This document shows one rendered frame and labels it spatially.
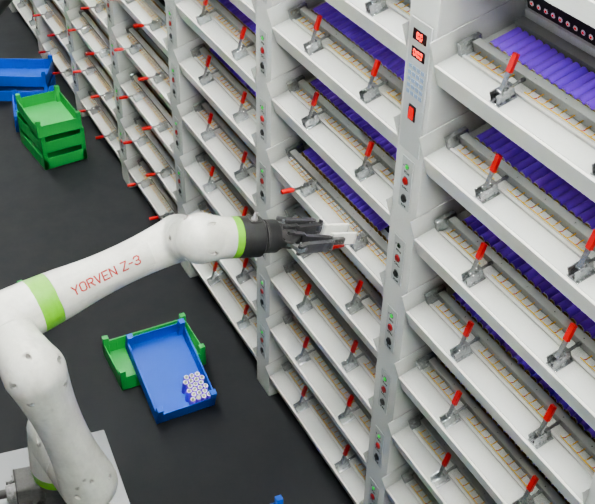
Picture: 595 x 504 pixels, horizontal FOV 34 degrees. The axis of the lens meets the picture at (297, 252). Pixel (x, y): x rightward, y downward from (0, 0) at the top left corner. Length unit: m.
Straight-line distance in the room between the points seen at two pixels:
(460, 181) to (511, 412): 0.47
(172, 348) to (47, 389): 1.40
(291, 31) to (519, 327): 1.00
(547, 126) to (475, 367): 0.60
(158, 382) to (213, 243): 1.26
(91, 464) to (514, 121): 1.14
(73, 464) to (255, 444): 1.05
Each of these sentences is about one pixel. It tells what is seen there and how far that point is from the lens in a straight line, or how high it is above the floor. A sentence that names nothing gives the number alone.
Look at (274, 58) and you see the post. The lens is 2.55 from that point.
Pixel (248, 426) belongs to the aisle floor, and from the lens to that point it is 3.15.
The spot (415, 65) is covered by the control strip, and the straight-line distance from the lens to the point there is 1.92.
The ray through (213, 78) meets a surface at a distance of 3.11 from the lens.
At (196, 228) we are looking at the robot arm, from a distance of 2.03.
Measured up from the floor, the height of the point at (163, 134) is 0.50.
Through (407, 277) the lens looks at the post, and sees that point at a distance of 2.14.
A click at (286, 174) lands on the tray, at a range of 2.64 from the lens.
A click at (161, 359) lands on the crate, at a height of 0.08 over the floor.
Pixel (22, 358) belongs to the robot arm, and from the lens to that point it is 1.94.
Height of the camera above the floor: 2.28
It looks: 36 degrees down
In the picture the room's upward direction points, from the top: 2 degrees clockwise
